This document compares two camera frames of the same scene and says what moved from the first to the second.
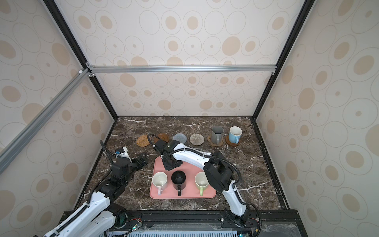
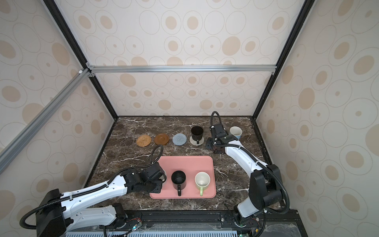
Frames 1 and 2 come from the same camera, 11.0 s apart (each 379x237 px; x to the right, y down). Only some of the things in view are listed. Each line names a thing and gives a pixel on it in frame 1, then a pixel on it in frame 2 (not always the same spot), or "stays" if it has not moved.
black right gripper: x=168 y=168 → x=210 y=139
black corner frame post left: x=64 y=28 stays
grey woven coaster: x=180 y=138 stays
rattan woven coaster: x=142 y=140 stays
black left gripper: x=139 y=165 → x=160 y=181
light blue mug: x=235 y=134 stays
